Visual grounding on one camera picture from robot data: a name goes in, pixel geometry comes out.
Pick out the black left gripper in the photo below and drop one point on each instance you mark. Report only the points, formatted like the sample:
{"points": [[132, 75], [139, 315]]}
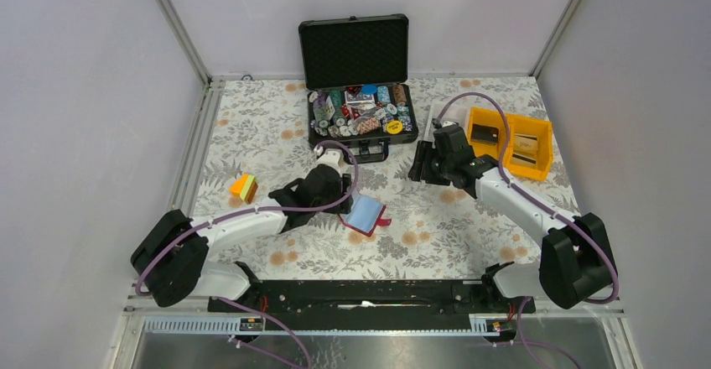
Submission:
{"points": [[343, 187]]}

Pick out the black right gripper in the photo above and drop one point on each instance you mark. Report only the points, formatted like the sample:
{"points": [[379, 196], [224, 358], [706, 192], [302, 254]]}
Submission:
{"points": [[424, 153]]}

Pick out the red leather card holder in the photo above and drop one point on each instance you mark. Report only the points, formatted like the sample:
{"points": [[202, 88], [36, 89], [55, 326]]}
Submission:
{"points": [[366, 214]]}

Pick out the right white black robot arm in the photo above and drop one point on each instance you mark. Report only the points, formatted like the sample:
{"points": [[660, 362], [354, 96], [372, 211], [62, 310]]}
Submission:
{"points": [[576, 262]]}

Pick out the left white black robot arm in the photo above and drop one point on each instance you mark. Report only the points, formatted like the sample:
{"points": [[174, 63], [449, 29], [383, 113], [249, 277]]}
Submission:
{"points": [[175, 259]]}

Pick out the black card in yellow bin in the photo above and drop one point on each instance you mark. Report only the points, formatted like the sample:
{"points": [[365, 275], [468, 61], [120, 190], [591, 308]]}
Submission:
{"points": [[484, 134]]}

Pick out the beige cards in yellow bin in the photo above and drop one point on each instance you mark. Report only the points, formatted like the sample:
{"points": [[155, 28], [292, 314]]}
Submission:
{"points": [[524, 150]]}

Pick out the yellow round dealer chip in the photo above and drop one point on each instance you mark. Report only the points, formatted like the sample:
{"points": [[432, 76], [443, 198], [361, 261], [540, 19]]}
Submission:
{"points": [[394, 127]]}

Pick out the white plastic bin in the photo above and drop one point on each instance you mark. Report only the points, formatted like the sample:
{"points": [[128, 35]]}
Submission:
{"points": [[454, 116]]}

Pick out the yellow bin left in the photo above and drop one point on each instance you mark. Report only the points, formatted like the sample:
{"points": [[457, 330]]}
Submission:
{"points": [[491, 118]]}

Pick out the yellow bin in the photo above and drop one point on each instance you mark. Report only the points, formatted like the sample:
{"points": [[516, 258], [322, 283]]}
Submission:
{"points": [[543, 130], [491, 118]]}

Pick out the orange green sticky note block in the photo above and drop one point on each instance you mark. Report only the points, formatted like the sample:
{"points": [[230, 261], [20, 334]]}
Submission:
{"points": [[245, 188]]}

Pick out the floral patterned table mat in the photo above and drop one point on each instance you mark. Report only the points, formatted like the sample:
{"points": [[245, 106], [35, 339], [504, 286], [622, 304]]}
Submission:
{"points": [[261, 128]]}

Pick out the yellow bin right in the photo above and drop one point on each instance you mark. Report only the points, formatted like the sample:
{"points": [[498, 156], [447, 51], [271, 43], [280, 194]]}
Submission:
{"points": [[543, 130]]}

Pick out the black poker chip case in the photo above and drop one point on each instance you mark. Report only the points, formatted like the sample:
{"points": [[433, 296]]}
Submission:
{"points": [[355, 72]]}

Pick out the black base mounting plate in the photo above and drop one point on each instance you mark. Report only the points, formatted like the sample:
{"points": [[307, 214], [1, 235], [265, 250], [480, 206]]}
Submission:
{"points": [[281, 297]]}

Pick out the white slotted cable duct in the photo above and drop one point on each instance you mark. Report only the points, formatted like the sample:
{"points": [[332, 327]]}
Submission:
{"points": [[341, 322]]}

